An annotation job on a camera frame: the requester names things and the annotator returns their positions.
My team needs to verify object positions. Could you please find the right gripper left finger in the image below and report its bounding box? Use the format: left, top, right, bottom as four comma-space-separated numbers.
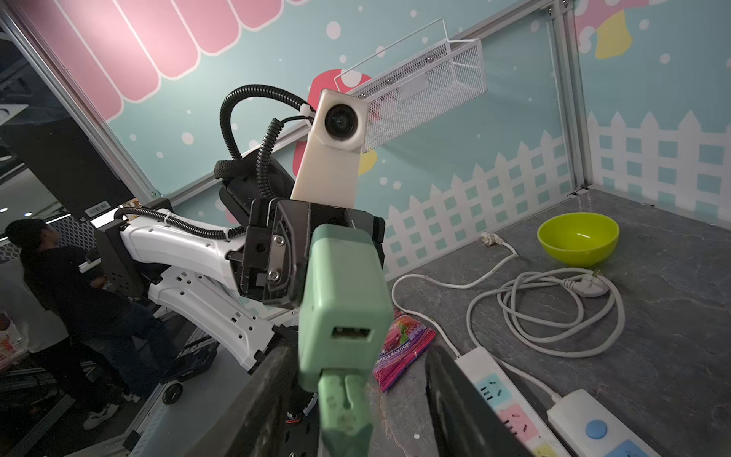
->
187, 346, 297, 457

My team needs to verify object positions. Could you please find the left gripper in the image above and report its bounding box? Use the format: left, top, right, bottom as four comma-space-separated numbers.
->
213, 153, 386, 308

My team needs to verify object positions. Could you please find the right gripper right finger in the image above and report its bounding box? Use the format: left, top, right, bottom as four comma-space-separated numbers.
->
425, 347, 531, 457

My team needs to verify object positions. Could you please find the green charger plug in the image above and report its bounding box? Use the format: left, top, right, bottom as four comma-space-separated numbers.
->
298, 224, 394, 392

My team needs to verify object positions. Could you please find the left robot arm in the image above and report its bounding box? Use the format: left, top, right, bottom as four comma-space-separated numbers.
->
96, 150, 393, 375

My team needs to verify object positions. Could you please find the large white power strip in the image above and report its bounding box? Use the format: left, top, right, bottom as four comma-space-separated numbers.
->
456, 348, 570, 457

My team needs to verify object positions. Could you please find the small white power strip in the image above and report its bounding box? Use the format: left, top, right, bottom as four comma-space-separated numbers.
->
547, 390, 660, 457

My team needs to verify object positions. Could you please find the purple candy bag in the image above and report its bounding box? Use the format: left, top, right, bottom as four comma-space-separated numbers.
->
373, 310, 436, 392

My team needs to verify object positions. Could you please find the person in black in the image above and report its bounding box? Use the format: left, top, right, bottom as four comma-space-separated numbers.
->
1, 219, 178, 430

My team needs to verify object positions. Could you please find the green plastic bowl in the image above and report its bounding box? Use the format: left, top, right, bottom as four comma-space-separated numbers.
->
537, 213, 621, 268

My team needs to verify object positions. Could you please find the white coiled power cord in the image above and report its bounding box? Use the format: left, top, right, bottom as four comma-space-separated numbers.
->
390, 230, 626, 401

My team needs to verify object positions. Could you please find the white mesh wall basket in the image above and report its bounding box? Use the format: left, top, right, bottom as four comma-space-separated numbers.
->
333, 18, 487, 152

